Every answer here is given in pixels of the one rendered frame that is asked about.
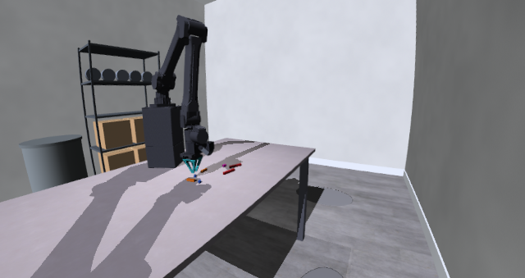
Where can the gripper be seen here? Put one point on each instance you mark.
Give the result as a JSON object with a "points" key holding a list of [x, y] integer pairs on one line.
{"points": [[191, 158]]}

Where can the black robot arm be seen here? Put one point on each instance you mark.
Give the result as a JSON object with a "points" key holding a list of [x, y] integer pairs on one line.
{"points": [[164, 79]]}

